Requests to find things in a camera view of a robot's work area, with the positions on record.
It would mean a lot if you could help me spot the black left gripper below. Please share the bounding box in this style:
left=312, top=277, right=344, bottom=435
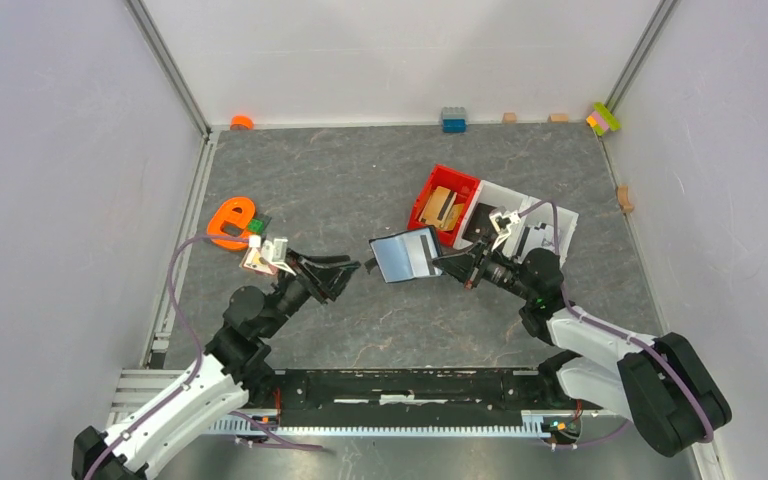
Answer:
left=261, top=247, right=362, bottom=337

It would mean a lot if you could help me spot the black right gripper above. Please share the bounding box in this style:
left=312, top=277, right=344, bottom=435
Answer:
left=431, top=233, right=535, bottom=303

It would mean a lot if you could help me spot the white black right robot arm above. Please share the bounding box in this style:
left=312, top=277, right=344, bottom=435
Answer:
left=433, top=242, right=733, bottom=457

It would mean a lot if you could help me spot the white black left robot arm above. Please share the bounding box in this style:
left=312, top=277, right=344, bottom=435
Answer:
left=71, top=251, right=361, bottom=479

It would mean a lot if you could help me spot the stack of gold credit cards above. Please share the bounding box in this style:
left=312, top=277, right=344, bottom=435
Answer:
left=418, top=186, right=465, bottom=232

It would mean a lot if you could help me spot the white plastic bin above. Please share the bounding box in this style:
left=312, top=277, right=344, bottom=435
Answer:
left=515, top=198, right=579, bottom=265
left=453, top=180, right=532, bottom=249

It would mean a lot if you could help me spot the red plastic bin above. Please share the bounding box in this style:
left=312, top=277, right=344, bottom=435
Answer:
left=407, top=164, right=480, bottom=247

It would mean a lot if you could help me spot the pink wooden block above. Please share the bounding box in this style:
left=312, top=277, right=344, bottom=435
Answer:
left=239, top=247, right=276, bottom=275

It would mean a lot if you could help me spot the green lego brick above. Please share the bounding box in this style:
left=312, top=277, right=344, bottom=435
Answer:
left=246, top=214, right=272, bottom=235

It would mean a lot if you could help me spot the orange letter toy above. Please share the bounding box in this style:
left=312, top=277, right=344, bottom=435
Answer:
left=206, top=196, right=256, bottom=251

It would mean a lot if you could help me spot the blue grey lego block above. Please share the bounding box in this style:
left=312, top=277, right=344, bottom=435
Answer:
left=440, top=107, right=468, bottom=134

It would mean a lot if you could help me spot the curved wooden arch block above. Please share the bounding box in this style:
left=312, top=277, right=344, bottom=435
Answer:
left=616, top=185, right=635, bottom=214

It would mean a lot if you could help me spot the orange round toy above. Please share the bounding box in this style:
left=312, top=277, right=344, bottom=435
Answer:
left=229, top=115, right=254, bottom=130

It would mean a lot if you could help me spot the green pink lego stack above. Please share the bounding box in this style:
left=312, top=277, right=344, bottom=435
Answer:
left=585, top=102, right=621, bottom=137

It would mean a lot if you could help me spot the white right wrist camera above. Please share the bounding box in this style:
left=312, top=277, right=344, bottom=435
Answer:
left=488, top=208, right=522, bottom=251

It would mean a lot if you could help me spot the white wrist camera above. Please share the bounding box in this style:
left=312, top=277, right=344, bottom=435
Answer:
left=248, top=235, right=295, bottom=275
left=488, top=208, right=522, bottom=251

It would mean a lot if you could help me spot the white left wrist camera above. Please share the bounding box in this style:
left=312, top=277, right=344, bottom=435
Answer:
left=248, top=235, right=295, bottom=275

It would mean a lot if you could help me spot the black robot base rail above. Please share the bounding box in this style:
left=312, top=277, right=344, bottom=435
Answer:
left=245, top=367, right=584, bottom=428

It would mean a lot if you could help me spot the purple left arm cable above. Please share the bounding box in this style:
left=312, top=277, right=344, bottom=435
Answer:
left=82, top=233, right=253, bottom=480

